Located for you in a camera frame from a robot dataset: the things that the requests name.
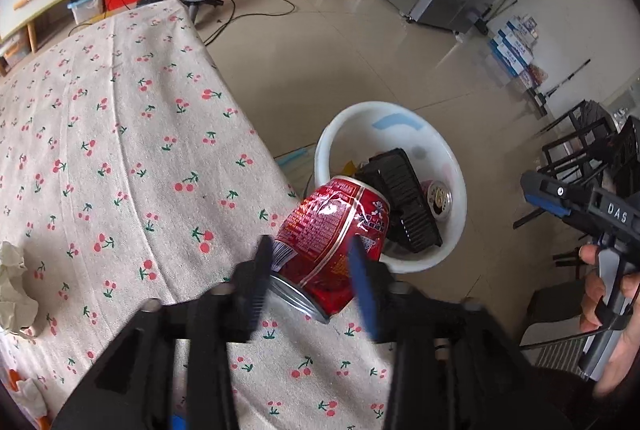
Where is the red drink can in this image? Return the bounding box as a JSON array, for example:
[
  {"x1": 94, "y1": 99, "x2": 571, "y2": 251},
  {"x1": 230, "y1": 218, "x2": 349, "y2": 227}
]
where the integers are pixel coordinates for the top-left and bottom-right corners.
[{"x1": 270, "y1": 177, "x2": 391, "y2": 323}]

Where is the long handled mop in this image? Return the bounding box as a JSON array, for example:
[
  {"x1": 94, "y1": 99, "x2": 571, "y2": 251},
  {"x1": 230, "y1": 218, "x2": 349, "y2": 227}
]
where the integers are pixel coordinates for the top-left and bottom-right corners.
[{"x1": 529, "y1": 59, "x2": 592, "y2": 113}]

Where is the black plastic food tray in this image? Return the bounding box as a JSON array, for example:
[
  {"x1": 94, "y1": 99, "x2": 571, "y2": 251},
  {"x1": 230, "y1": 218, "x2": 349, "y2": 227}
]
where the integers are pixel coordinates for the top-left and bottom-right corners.
[{"x1": 352, "y1": 148, "x2": 443, "y2": 253}]

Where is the small red can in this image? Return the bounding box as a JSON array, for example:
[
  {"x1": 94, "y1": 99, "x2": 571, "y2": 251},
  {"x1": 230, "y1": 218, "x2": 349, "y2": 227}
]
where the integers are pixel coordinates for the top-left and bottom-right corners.
[{"x1": 421, "y1": 180, "x2": 454, "y2": 222}]

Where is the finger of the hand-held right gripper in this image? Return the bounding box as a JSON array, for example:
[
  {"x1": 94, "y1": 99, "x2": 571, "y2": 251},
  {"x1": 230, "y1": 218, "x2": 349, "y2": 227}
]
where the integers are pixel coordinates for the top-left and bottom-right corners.
[{"x1": 520, "y1": 170, "x2": 593, "y2": 217}]

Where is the cherry print tablecloth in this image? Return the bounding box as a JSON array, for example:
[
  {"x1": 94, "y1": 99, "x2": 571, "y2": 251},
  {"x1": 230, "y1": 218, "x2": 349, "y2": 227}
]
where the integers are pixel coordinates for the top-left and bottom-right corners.
[{"x1": 0, "y1": 0, "x2": 401, "y2": 430}]

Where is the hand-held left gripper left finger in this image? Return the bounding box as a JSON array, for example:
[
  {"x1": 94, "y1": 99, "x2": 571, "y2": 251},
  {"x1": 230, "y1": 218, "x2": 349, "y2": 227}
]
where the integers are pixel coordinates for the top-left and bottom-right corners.
[{"x1": 50, "y1": 235, "x2": 276, "y2": 430}]

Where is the stack of blue white boxes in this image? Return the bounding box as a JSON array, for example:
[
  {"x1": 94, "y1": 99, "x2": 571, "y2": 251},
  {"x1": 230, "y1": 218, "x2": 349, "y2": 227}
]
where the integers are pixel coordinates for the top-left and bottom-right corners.
[{"x1": 486, "y1": 14, "x2": 545, "y2": 87}]

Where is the white patterned trash bin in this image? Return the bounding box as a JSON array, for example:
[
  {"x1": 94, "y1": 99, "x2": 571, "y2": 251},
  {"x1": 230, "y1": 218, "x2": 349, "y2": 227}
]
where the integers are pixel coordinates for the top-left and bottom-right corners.
[{"x1": 314, "y1": 101, "x2": 468, "y2": 275}]

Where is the crumpled white tissue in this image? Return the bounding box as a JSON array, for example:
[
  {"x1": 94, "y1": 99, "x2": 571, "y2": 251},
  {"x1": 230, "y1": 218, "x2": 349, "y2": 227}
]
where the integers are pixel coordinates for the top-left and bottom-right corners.
[{"x1": 0, "y1": 240, "x2": 39, "y2": 337}]

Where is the orange and white toy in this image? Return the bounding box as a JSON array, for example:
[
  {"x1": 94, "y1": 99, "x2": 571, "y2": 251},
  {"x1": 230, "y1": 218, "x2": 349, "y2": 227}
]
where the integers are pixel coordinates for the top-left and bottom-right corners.
[{"x1": 0, "y1": 367, "x2": 51, "y2": 430}]

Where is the clear storage box blue lid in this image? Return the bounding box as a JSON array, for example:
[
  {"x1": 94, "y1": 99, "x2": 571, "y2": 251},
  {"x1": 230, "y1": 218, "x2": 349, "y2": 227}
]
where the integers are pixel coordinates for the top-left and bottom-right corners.
[{"x1": 67, "y1": 0, "x2": 106, "y2": 26}]

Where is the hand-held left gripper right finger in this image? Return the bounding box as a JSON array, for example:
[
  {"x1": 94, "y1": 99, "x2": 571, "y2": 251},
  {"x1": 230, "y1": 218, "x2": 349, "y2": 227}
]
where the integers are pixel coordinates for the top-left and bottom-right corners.
[{"x1": 347, "y1": 237, "x2": 576, "y2": 430}]

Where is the person's right hand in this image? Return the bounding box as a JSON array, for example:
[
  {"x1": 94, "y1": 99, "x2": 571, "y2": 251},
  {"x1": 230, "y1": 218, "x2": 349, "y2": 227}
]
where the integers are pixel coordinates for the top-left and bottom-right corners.
[{"x1": 578, "y1": 244, "x2": 640, "y2": 397}]

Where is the black chair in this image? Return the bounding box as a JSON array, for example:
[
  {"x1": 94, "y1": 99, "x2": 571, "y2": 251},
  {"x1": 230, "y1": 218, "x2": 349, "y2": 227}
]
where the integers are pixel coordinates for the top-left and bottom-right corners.
[{"x1": 514, "y1": 100, "x2": 640, "y2": 268}]

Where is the black cable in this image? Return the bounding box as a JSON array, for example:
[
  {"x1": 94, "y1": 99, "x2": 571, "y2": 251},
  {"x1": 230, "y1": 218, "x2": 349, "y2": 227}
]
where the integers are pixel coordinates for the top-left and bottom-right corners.
[{"x1": 200, "y1": 0, "x2": 300, "y2": 46}]

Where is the black slatted floor appliance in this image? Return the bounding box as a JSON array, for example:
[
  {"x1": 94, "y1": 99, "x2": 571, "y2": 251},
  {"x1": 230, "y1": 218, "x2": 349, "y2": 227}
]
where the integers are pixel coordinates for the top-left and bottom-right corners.
[{"x1": 520, "y1": 287, "x2": 601, "y2": 373}]

